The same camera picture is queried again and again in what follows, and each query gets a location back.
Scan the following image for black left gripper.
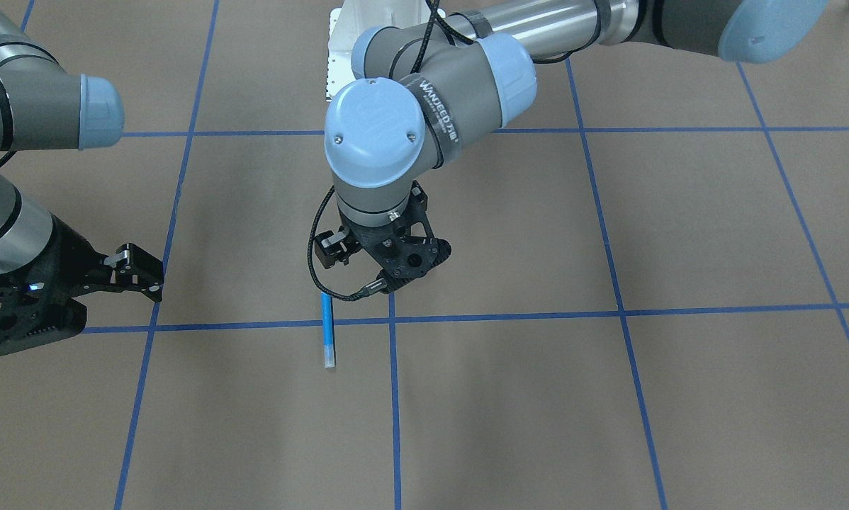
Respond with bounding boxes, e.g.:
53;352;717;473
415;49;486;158
314;181;451;291

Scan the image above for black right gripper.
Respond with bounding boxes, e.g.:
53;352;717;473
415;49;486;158
0;217;165;356

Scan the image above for blue marker pen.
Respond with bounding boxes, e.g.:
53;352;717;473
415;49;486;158
320;293;336;369

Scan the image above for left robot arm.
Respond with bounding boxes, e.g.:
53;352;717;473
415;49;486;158
307;1;827;302

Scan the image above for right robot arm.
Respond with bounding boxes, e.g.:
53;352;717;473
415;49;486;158
0;11;164;356

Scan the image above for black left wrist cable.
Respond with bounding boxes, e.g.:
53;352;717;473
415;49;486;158
307;186;397;303

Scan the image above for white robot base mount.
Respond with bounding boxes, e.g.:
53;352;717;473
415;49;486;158
324;0;432;100

